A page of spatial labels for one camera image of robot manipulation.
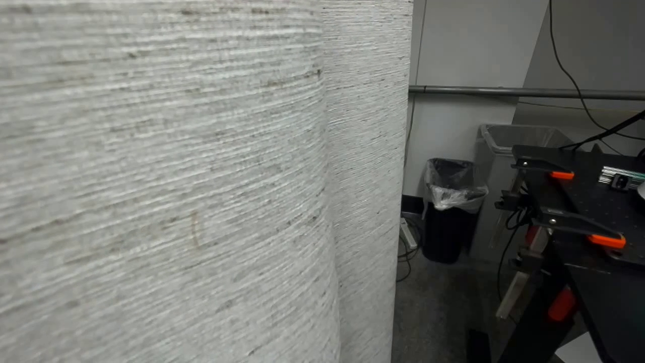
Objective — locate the orange handled clamp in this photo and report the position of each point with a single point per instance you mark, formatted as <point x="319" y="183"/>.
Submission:
<point x="572" y="222"/>
<point x="553" y="170"/>

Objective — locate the black workbench table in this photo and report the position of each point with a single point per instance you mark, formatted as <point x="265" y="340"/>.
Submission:
<point x="575" y="279"/>

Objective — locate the grey plastic storage bin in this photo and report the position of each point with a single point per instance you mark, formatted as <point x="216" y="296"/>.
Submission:
<point x="492" y="167"/>

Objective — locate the black trash bin with liner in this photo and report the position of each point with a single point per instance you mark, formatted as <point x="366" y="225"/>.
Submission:
<point x="452" y="209"/>

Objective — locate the grey woven fabric curtain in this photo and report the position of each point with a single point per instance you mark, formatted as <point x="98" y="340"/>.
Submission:
<point x="200" y="180"/>

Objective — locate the orange handled clamp lower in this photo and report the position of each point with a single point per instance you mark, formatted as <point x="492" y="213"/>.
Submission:
<point x="572" y="222"/>

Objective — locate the orange handled clamp upper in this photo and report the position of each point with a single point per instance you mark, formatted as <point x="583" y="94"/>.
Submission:
<point x="553" y="170"/>

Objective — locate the grey horizontal wall rail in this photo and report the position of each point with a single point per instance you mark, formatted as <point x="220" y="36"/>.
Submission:
<point x="534" y="94"/>

